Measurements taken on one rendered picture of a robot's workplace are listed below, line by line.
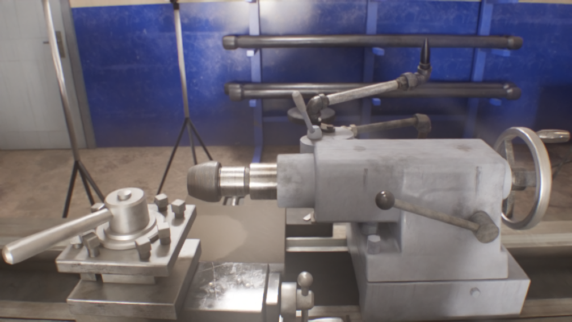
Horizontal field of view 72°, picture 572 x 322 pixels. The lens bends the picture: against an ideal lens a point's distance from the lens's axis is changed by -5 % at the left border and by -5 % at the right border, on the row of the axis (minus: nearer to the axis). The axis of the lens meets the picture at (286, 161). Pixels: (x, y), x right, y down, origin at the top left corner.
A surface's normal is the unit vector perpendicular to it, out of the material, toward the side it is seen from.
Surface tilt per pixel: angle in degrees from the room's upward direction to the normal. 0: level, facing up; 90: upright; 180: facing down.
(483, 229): 90
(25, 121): 90
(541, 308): 0
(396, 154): 0
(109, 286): 0
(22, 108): 90
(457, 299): 90
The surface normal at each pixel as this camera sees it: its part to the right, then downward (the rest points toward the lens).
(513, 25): -0.01, 0.40
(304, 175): -0.04, -0.27
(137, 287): -0.01, -0.92
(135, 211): 0.75, 0.25
